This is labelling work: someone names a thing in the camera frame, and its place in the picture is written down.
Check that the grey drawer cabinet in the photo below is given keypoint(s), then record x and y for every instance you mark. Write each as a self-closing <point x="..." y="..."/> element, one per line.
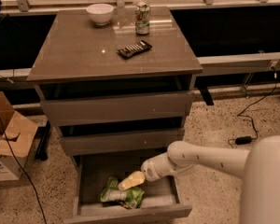
<point x="79" y="60"/>

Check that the grey top drawer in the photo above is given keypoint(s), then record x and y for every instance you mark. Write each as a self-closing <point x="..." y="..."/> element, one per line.
<point x="117" y="108"/>

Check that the black table leg foot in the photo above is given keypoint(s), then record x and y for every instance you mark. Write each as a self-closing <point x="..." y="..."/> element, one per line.
<point x="42" y="137"/>

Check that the black chocolate bar wrapper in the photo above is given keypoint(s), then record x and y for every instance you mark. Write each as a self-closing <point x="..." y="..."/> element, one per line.
<point x="134" y="49"/>

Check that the open grey bottom drawer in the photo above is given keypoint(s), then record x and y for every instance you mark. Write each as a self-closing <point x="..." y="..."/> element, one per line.
<point x="162" y="199"/>

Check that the green soda can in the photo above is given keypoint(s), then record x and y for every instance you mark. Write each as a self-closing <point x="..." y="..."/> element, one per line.
<point x="142" y="14"/>

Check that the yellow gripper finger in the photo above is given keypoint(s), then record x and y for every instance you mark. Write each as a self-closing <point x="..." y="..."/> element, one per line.
<point x="134" y="179"/>

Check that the open cardboard box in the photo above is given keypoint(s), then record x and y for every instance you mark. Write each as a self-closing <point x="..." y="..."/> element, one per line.
<point x="17" y="134"/>

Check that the white bowl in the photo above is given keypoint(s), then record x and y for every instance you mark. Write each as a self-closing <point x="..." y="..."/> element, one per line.
<point x="100" y="14"/>

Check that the black power adapter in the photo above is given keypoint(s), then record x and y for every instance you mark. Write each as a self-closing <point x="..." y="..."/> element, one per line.
<point x="243" y="140"/>

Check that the grey middle drawer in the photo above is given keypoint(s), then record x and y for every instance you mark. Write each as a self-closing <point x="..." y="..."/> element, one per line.
<point x="114" y="142"/>

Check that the green rice chip bag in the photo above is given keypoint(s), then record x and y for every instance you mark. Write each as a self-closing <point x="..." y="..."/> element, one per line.
<point x="129" y="198"/>

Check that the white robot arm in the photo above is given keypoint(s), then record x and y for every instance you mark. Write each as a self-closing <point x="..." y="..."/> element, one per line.
<point x="258" y="168"/>

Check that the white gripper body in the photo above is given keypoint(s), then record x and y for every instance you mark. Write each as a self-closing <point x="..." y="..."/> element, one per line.
<point x="151" y="169"/>

